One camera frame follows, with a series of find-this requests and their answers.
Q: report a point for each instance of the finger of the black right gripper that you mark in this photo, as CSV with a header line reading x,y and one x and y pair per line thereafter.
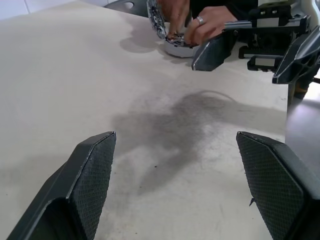
x,y
295,62
212,53

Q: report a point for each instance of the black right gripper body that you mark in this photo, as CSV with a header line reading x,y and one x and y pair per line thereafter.
x,y
270,37

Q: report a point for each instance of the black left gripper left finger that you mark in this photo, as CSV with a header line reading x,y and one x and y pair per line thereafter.
x,y
90,180

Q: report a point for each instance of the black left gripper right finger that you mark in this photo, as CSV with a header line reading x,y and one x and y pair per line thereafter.
x,y
272,180

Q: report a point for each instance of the silver round motor housing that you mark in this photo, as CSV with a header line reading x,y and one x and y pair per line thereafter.
x,y
177,51

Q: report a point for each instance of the silver hinged motor lid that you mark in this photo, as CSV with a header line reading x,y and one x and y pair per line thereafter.
x,y
157,22

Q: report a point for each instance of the person's right hand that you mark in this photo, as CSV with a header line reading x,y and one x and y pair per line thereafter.
x,y
176,15

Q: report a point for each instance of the dark grey chair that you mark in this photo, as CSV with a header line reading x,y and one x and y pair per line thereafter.
x,y
140,10

